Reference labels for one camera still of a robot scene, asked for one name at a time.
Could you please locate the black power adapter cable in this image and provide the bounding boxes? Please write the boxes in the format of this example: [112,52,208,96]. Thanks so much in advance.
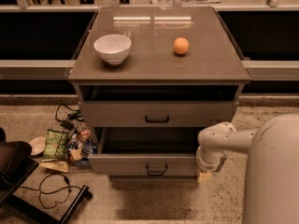
[54,104,84,132]

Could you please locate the green chip bag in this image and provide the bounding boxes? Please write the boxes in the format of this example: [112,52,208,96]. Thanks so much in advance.
[43,129,68,161]

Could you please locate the black floor cable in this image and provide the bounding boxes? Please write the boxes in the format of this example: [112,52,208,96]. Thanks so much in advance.
[19,172,82,211]

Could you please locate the orange fruit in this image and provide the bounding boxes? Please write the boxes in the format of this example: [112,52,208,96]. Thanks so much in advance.
[173,37,189,55]

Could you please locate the grey bottom drawer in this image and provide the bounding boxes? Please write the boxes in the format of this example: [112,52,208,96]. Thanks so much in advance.
[108,175,198,179]

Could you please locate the grey drawer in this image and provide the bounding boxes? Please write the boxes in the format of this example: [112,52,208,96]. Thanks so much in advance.
[108,175,198,179]
[89,127,200,175]
[79,85,238,127]

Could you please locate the white paper plate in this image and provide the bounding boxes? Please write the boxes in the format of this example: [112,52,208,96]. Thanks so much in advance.
[29,136,46,156]

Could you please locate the white ceramic bowl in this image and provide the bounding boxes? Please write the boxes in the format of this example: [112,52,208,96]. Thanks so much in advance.
[93,35,132,64]

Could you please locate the grey drawer cabinet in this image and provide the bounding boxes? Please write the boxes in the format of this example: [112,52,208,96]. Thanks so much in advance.
[67,6,251,181]

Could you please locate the black chair base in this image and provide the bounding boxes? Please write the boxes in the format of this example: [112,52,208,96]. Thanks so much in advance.
[0,128,93,224]

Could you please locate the yellow snack bag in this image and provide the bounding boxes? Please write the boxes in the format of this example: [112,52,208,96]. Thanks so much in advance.
[39,161,69,173]

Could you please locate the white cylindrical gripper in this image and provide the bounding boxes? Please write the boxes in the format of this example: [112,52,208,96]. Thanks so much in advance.
[196,147,226,183]

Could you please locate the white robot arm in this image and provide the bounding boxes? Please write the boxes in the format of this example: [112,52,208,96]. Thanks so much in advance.
[196,113,299,224]

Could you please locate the grey top drawer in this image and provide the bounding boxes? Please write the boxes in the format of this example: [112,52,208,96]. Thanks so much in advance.
[79,85,238,127]

